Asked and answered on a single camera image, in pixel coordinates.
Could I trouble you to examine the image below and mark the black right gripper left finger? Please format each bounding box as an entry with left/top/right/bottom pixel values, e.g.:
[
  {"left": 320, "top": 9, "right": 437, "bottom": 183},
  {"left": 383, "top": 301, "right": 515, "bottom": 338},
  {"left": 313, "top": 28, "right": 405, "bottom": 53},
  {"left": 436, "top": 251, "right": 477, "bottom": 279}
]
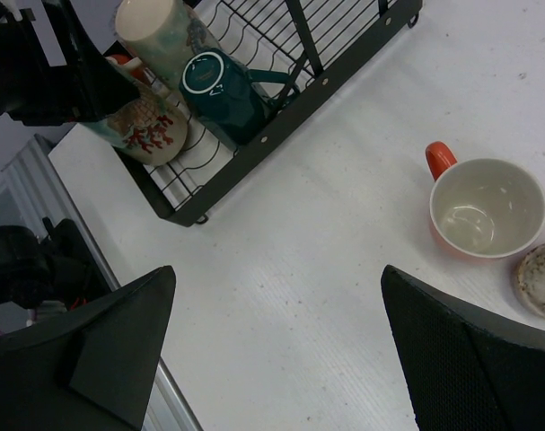
[{"left": 0, "top": 266, "right": 175, "bottom": 430}]

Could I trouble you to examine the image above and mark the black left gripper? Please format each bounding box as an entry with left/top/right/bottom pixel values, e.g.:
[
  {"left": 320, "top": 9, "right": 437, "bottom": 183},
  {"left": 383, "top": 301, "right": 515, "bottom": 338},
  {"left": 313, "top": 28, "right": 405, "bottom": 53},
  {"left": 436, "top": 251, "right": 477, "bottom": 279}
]
[{"left": 0, "top": 1, "right": 140, "bottom": 126}]

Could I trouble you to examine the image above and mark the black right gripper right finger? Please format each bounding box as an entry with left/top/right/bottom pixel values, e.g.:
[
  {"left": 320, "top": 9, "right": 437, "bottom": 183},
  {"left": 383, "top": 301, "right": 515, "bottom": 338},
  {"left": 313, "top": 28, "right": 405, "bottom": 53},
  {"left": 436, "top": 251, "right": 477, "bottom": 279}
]
[{"left": 381, "top": 265, "right": 545, "bottom": 430}]

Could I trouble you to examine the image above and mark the tall cream teal coral mug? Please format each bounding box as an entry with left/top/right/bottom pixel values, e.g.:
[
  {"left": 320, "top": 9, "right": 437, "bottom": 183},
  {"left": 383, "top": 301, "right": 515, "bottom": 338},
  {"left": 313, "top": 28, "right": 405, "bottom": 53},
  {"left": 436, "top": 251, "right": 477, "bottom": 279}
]
[{"left": 85, "top": 82, "right": 189, "bottom": 166}]

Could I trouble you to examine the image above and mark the speckled beige small cup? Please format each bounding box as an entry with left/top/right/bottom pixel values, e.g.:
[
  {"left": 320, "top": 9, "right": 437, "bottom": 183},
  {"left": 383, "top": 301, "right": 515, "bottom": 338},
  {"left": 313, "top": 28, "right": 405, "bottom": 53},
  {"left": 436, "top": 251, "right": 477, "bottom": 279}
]
[{"left": 513, "top": 243, "right": 545, "bottom": 319}]

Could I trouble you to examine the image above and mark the large orange mug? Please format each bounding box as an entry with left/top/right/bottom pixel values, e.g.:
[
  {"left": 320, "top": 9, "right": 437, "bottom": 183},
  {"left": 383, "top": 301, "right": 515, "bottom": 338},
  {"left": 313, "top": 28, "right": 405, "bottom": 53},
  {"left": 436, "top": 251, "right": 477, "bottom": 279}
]
[{"left": 425, "top": 141, "right": 545, "bottom": 261}]

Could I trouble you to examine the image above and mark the small orange red mug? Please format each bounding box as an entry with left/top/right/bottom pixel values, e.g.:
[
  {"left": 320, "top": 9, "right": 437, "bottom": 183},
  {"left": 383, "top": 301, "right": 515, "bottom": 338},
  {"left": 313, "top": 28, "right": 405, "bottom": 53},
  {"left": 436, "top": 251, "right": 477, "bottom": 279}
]
[{"left": 106, "top": 54, "right": 149, "bottom": 84}]

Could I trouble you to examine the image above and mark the tall cream green mug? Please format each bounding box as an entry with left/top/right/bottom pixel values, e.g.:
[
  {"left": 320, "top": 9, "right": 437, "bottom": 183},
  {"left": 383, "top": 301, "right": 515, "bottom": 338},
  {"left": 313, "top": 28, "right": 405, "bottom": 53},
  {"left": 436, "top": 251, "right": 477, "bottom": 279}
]
[{"left": 114, "top": 0, "right": 218, "bottom": 92}]

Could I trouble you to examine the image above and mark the dark teal mug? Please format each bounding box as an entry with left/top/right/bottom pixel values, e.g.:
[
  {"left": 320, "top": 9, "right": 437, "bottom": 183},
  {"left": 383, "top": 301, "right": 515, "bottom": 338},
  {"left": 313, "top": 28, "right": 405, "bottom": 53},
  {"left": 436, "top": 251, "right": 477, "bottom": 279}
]
[{"left": 179, "top": 48, "right": 300, "bottom": 150}]

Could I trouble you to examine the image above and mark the aluminium mounting rail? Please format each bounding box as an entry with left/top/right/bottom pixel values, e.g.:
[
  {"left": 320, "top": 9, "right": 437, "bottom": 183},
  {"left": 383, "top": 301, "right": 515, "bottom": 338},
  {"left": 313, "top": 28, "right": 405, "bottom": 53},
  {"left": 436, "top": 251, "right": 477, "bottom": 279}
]
[{"left": 0, "top": 136, "right": 200, "bottom": 430}]

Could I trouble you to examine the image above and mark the black wire dish rack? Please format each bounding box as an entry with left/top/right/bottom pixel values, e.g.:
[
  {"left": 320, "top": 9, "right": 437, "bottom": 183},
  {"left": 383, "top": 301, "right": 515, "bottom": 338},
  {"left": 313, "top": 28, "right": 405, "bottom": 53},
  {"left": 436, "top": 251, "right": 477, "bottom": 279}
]
[{"left": 119, "top": 0, "right": 424, "bottom": 227}]

